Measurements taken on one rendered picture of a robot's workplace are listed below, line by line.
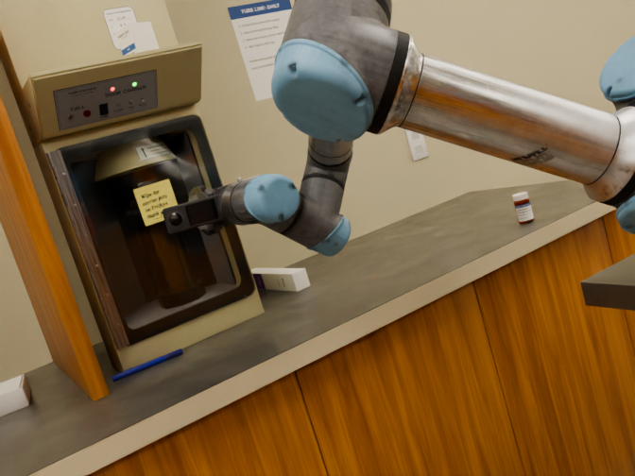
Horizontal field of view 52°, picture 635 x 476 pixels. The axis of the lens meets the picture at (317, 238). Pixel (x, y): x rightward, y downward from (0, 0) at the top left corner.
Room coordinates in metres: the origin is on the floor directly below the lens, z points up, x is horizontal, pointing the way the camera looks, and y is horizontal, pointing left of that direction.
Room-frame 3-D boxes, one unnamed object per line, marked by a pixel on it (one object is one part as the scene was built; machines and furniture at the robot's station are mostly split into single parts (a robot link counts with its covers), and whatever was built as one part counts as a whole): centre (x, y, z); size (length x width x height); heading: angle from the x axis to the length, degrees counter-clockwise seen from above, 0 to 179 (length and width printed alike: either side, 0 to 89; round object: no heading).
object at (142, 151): (1.30, 0.29, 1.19); 0.30 x 0.01 x 0.40; 118
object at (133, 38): (1.28, 0.22, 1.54); 0.05 x 0.05 x 0.06; 45
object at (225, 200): (1.10, 0.10, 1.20); 0.08 x 0.05 x 0.08; 119
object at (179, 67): (1.25, 0.27, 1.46); 0.32 x 0.12 x 0.10; 119
